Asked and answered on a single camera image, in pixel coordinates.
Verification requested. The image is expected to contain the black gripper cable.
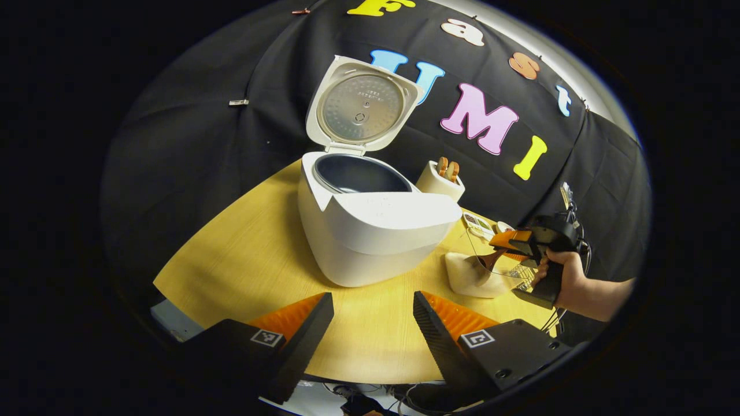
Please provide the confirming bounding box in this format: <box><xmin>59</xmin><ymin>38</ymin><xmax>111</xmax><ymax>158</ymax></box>
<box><xmin>541</xmin><ymin>306</ymin><xmax>567</xmax><ymax>335</ymax></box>

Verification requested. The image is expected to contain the white divided dish with grains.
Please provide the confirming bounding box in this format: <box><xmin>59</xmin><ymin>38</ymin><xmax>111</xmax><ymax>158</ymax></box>
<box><xmin>462</xmin><ymin>211</ymin><xmax>495</xmax><ymax>240</ymax></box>

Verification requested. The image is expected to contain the clear container of rice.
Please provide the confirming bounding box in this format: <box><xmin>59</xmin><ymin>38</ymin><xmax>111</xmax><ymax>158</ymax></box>
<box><xmin>444</xmin><ymin>228</ymin><xmax>521</xmax><ymax>299</ymax></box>

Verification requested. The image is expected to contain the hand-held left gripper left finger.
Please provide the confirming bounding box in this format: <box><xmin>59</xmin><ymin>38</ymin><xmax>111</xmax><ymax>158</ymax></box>
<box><xmin>173</xmin><ymin>292</ymin><xmax>336</xmax><ymax>405</ymax></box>

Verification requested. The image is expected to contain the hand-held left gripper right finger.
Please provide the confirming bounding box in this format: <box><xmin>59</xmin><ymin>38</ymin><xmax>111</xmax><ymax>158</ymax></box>
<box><xmin>412</xmin><ymin>291</ymin><xmax>573</xmax><ymax>399</ymax></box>

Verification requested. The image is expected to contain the metal wire chopstick holder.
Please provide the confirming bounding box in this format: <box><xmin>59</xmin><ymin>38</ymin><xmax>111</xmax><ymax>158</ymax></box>
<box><xmin>509</xmin><ymin>263</ymin><xmax>538</xmax><ymax>292</ymax></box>

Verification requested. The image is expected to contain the black backdrop cloth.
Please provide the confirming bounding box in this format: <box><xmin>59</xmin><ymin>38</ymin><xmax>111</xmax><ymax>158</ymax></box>
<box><xmin>98</xmin><ymin>0</ymin><xmax>651</xmax><ymax>301</ymax></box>

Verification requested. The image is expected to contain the white toaster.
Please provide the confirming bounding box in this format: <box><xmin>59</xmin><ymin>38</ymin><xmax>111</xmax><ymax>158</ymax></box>
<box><xmin>415</xmin><ymin>160</ymin><xmax>466</xmax><ymax>203</ymax></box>

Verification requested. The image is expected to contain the black cable tangle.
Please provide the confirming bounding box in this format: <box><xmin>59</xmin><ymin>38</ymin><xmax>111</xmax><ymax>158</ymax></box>
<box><xmin>321</xmin><ymin>381</ymin><xmax>463</xmax><ymax>416</ymax></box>

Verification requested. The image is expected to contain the white rice cooker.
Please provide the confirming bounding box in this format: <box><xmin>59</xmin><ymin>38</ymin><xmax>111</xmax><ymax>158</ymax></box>
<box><xmin>298</xmin><ymin>55</ymin><xmax>463</xmax><ymax>288</ymax></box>

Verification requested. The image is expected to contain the brown wooden spoon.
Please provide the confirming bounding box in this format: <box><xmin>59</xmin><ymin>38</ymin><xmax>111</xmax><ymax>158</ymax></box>
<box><xmin>475</xmin><ymin>248</ymin><xmax>509</xmax><ymax>288</ymax></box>

